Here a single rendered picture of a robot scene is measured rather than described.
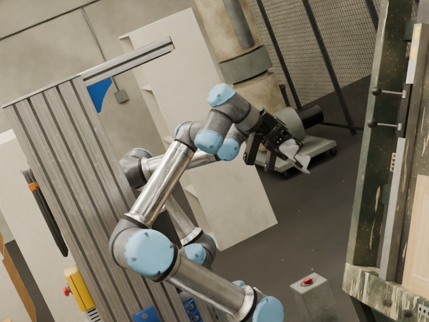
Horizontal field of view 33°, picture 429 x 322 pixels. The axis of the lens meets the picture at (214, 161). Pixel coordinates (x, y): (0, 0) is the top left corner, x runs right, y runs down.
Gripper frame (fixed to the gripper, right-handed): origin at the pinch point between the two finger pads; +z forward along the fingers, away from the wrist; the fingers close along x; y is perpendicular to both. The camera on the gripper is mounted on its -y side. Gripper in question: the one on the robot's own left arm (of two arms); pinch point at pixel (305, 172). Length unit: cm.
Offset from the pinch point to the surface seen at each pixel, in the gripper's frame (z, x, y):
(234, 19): 40, 530, 150
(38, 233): -34, 202, -109
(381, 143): 21.3, 7.7, 29.6
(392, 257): 40.7, -17.6, -5.8
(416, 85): 7, -16, 48
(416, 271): 42, -33, -6
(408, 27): 0, 6, 71
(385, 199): 35.3, 3.0, 12.8
